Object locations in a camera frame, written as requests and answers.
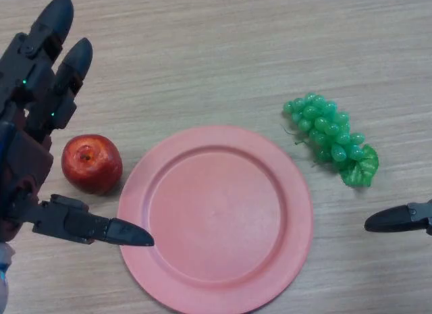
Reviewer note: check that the pink round plate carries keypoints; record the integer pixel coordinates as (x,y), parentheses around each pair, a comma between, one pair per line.
(216,219)

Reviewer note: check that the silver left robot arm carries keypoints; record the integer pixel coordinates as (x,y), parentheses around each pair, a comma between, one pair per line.
(4,290)

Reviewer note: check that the red apple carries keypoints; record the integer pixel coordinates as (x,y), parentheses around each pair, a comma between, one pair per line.
(91,165)

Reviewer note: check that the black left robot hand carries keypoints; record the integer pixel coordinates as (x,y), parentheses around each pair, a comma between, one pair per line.
(30,74)

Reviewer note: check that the green grape bunch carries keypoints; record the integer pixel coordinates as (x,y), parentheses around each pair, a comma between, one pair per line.
(325,128)

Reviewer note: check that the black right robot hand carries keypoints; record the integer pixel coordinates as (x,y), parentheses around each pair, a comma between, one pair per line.
(398,219)

